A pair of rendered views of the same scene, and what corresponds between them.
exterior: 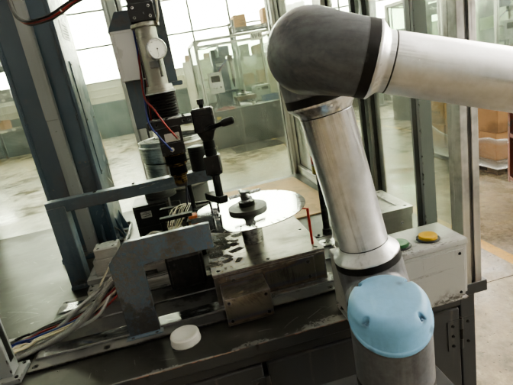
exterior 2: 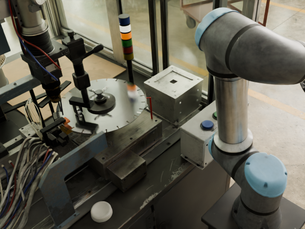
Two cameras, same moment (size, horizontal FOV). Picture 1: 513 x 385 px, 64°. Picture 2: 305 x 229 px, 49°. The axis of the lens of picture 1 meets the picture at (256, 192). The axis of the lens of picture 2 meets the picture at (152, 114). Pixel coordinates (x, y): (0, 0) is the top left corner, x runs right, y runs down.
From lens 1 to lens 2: 61 cm
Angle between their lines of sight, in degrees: 38
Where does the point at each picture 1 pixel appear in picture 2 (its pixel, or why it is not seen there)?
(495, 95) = not seen: outside the picture
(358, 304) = (257, 176)
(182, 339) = (103, 214)
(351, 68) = (297, 78)
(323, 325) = (182, 172)
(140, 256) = (62, 172)
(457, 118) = not seen: hidden behind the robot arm
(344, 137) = (245, 87)
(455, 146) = not seen: hidden behind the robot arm
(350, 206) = (240, 122)
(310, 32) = (280, 59)
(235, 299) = (128, 176)
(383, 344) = (273, 192)
